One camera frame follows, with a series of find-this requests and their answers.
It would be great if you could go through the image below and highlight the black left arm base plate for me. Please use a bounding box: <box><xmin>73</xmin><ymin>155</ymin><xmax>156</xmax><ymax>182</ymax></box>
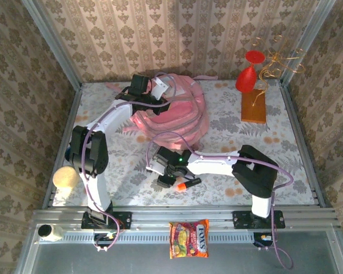
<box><xmin>81</xmin><ymin>211</ymin><xmax>132</xmax><ymax>230</ymax></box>

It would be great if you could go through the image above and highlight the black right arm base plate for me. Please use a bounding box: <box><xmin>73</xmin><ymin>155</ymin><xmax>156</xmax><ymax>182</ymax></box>
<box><xmin>232</xmin><ymin>210</ymin><xmax>286</xmax><ymax>229</ymax></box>

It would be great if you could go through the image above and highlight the pink backpack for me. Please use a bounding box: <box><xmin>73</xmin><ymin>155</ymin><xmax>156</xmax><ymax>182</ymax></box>
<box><xmin>105</xmin><ymin>73</ymin><xmax>220</xmax><ymax>151</ymax></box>

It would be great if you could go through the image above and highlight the orange black highlighter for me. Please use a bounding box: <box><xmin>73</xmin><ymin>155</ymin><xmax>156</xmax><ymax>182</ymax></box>
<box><xmin>177</xmin><ymin>178</ymin><xmax>202</xmax><ymax>191</ymax></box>

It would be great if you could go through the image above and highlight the floral tablecloth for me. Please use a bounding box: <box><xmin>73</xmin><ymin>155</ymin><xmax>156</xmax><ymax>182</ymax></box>
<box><xmin>53</xmin><ymin>81</ymin><xmax>317</xmax><ymax>206</ymax></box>

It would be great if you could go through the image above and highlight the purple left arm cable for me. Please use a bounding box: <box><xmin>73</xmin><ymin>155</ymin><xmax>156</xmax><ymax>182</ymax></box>
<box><xmin>84</xmin><ymin>72</ymin><xmax>178</xmax><ymax>253</ymax></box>

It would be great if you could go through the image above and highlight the gold wire ornament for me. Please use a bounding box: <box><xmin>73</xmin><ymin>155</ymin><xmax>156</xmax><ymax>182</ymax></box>
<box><xmin>251</xmin><ymin>35</ymin><xmax>306</xmax><ymax>106</ymax></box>

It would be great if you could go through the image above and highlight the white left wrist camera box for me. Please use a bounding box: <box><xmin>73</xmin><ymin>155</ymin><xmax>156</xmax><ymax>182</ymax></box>
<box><xmin>151</xmin><ymin>78</ymin><xmax>172</xmax><ymax>101</ymax></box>

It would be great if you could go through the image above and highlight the white bottle black cap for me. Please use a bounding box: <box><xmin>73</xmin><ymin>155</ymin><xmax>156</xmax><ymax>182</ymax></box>
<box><xmin>37</xmin><ymin>224</ymin><xmax>64</xmax><ymax>243</ymax></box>

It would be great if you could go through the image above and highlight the beige sponge ball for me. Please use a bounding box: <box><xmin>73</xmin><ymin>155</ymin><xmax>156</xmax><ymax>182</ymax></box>
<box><xmin>53</xmin><ymin>167</ymin><xmax>78</xmax><ymax>189</ymax></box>

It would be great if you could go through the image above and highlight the small black circuit board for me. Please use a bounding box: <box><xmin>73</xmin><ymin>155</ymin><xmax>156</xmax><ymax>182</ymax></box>
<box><xmin>93</xmin><ymin>232</ymin><xmax>118</xmax><ymax>248</ymax></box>
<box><xmin>253</xmin><ymin>232</ymin><xmax>278</xmax><ymax>248</ymax></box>

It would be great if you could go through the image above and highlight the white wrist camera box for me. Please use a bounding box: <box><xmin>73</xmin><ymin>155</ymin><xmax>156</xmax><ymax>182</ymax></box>
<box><xmin>146</xmin><ymin>154</ymin><xmax>166</xmax><ymax>175</ymax></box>
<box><xmin>151</xmin><ymin>78</ymin><xmax>172</xmax><ymax>101</ymax></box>

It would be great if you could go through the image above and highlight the orange wooden board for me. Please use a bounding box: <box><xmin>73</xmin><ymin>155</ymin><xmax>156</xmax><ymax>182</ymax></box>
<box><xmin>241</xmin><ymin>88</ymin><xmax>267</xmax><ymax>124</ymax></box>

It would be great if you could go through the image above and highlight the orange candy bag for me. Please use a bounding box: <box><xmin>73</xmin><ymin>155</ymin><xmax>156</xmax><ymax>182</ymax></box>
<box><xmin>168</xmin><ymin>219</ymin><xmax>210</xmax><ymax>260</ymax></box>

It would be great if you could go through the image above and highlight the aluminium frame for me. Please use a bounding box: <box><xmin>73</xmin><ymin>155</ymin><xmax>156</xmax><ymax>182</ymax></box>
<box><xmin>15</xmin><ymin>0</ymin><xmax>343</xmax><ymax>274</ymax></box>

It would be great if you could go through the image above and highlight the grey slotted cable duct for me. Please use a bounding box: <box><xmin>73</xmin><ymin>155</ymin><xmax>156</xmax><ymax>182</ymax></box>
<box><xmin>62</xmin><ymin>231</ymin><xmax>255</xmax><ymax>244</ymax></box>

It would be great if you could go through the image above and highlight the red goblet vase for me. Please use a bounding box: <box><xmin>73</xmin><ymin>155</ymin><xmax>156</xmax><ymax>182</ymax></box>
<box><xmin>236</xmin><ymin>50</ymin><xmax>266</xmax><ymax>94</ymax></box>

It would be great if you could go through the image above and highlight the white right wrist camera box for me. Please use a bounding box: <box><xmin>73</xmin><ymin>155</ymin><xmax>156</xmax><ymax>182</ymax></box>
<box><xmin>146</xmin><ymin>154</ymin><xmax>166</xmax><ymax>175</ymax></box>

